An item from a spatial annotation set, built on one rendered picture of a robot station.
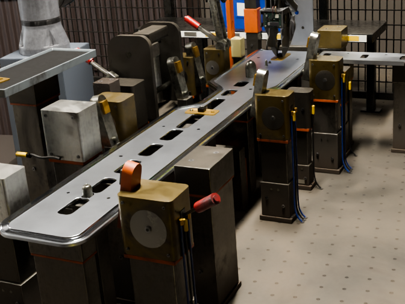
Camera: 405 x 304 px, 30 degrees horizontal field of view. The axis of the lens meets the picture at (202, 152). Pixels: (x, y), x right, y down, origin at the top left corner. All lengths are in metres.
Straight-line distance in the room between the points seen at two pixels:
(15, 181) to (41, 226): 0.15
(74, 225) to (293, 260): 0.63
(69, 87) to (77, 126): 0.61
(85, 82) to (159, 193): 1.09
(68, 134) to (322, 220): 0.72
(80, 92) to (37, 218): 0.95
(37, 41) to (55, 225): 0.98
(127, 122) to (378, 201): 0.73
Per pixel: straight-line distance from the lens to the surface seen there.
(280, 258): 1.83
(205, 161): 1.52
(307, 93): 2.08
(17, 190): 1.52
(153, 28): 2.05
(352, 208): 2.07
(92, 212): 1.42
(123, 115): 1.81
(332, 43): 2.50
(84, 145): 1.68
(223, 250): 1.61
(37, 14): 2.27
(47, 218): 1.43
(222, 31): 2.38
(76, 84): 2.30
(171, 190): 1.32
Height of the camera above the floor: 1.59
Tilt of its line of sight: 21 degrees down
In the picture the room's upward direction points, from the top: 4 degrees counter-clockwise
